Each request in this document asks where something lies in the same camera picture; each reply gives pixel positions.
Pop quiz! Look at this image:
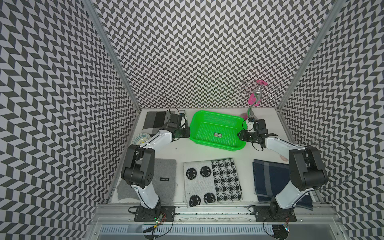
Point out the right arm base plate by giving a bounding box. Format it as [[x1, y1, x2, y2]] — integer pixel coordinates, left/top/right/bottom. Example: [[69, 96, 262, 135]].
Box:
[[253, 205, 297, 223]]

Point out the pink plastic cup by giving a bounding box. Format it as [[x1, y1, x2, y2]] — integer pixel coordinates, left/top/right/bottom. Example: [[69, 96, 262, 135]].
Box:
[[280, 155, 289, 162]]

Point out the smiley checkered scarf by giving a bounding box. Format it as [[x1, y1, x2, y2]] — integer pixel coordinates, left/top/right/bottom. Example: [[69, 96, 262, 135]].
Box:
[[184, 158, 243, 208]]

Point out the aluminium front rail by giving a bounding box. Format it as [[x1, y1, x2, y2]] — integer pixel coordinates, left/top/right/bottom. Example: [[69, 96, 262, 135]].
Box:
[[90, 203, 342, 225]]

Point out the green plastic basket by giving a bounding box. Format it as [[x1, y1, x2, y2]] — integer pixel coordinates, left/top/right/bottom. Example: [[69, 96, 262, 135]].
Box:
[[190, 111, 246, 152]]

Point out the black grey block scarf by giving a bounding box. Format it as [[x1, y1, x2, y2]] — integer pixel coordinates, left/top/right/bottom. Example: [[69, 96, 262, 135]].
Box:
[[142, 110, 187, 136]]

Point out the patterned small bowl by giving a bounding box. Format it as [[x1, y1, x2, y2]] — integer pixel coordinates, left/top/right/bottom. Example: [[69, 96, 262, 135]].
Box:
[[131, 133, 151, 145]]

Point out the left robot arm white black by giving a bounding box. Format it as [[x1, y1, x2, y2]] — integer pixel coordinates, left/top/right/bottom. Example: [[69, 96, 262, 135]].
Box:
[[121, 126, 191, 210]]

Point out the navy striped scarf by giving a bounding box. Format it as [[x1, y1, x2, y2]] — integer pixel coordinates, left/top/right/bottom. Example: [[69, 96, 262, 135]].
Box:
[[252, 158, 314, 211]]

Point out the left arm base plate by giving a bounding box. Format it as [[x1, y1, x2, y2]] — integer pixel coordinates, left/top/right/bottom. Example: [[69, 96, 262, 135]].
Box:
[[134, 206, 176, 223]]

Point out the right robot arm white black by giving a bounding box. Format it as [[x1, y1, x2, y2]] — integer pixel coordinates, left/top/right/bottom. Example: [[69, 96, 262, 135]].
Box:
[[237, 130, 329, 210]]

